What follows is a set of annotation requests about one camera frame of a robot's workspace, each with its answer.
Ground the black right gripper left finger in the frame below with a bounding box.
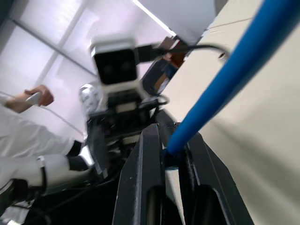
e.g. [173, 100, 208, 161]
[112, 127, 166, 225]

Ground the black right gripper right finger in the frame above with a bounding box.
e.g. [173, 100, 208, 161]
[155, 110, 255, 225]

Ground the white handheld controller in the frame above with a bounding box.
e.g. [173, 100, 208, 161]
[25, 91, 42, 105]

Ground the blue cable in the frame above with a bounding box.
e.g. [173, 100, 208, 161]
[165, 0, 300, 168]

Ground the person's bare hand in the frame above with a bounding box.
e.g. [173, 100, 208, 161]
[24, 84, 55, 107]

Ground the silver patterned robot body part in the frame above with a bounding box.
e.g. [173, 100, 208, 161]
[78, 83, 102, 116]

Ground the bystander in orange top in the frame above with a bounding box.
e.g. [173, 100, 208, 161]
[155, 37, 188, 94]

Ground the robot head camera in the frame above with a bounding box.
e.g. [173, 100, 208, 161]
[90, 37, 149, 100]

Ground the thin white controller cable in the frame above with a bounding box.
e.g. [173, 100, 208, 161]
[38, 104, 85, 138]

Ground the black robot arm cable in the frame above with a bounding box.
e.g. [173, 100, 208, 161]
[134, 43, 231, 64]

